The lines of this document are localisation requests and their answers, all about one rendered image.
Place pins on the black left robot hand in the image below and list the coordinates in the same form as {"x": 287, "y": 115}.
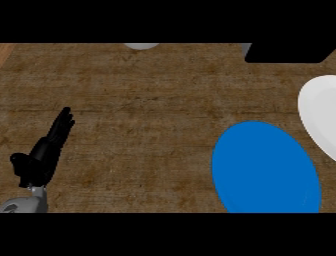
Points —
{"x": 46, "y": 153}

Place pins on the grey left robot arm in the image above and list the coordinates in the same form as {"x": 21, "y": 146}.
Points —
{"x": 29, "y": 201}

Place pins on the blue plate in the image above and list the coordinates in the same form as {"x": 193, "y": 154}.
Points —
{"x": 265, "y": 170}

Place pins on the white plate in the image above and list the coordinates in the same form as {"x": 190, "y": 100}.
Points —
{"x": 331, "y": 116}

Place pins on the brown woven placemat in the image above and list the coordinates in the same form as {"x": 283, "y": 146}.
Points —
{"x": 142, "y": 133}

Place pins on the grey round object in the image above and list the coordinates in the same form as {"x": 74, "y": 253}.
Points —
{"x": 141, "y": 45}

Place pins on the black appliance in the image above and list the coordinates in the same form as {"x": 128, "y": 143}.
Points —
{"x": 290, "y": 52}

